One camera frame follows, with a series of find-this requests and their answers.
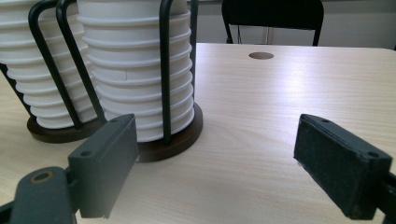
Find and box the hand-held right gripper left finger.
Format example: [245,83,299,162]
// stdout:
[67,113,139,219]

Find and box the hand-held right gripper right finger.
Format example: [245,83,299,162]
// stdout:
[293,113,394,221]

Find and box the black wire cup holder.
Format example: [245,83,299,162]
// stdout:
[0,0,204,163]

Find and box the stack of white paper cups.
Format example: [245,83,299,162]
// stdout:
[76,0,196,144]
[0,0,99,130]

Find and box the black folding chair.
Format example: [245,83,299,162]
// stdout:
[221,0,325,47]

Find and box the round table cable hole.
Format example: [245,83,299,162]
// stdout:
[247,51,275,61]

